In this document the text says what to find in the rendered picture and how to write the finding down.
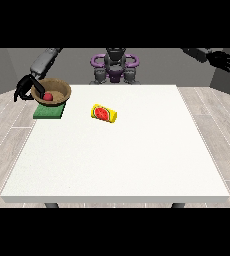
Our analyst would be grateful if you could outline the brown wooden bowl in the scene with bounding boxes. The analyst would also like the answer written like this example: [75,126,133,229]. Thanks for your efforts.
[30,78,72,107]

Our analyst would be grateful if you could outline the grey robot trunk purple rings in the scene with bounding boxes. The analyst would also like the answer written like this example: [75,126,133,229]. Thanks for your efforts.
[89,47,141,86]

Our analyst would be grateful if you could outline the green square pad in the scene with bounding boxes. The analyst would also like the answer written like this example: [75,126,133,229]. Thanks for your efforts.
[32,101,67,120]

